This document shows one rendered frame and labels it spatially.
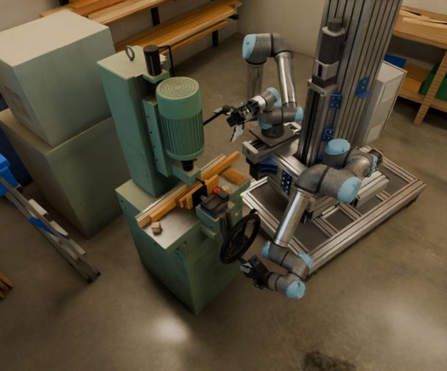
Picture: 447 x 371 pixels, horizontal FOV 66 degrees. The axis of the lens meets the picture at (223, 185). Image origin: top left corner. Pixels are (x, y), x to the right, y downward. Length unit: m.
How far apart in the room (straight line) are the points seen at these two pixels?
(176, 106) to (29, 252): 2.01
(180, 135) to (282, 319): 1.45
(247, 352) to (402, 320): 1.01
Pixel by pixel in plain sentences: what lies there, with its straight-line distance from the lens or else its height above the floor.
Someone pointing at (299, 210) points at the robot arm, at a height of 1.05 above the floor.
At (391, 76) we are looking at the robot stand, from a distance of 2.18.
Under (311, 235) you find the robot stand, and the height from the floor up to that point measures 0.21.
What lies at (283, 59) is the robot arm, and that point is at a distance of 1.87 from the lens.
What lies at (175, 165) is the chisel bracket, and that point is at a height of 1.07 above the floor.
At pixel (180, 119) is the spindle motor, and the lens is 1.38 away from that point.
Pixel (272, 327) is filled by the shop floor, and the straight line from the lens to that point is 2.38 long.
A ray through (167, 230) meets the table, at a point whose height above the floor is 0.90.
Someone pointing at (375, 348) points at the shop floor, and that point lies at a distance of 2.48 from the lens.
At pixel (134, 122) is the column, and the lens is 1.60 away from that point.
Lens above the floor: 2.21
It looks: 47 degrees down
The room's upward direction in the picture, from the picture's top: 2 degrees counter-clockwise
